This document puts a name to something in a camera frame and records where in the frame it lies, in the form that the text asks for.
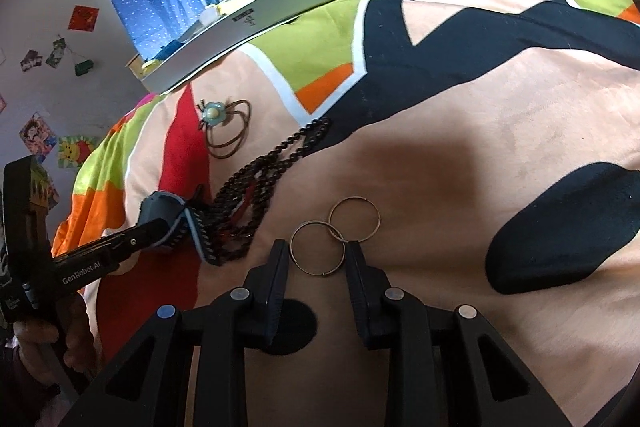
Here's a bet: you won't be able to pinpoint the anime poster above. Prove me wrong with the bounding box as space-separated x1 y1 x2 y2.
18 113 58 162

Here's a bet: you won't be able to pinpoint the person's left hand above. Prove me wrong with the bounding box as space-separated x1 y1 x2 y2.
13 293 98 385

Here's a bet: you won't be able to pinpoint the white jewelry tray box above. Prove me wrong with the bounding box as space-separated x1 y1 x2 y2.
141 0 335 93

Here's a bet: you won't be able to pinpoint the yellow cartoon wall sticker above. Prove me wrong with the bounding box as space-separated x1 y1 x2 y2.
58 135 101 168

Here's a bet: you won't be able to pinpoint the brown cord flower pendant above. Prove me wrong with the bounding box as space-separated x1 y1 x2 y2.
196 98 252 160

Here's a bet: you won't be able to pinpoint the colourful cartoon bed cover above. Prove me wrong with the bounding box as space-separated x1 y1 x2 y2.
54 0 639 426

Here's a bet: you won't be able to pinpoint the small wall photos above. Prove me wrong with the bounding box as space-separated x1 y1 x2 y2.
20 37 66 72

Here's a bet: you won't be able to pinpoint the small green wall ornament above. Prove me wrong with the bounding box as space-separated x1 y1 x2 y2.
74 60 94 77

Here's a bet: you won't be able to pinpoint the black bead necklace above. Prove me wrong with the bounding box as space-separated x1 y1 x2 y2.
211 116 332 263

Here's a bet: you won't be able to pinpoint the red square wall decoration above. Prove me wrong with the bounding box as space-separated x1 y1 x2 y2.
67 5 100 32

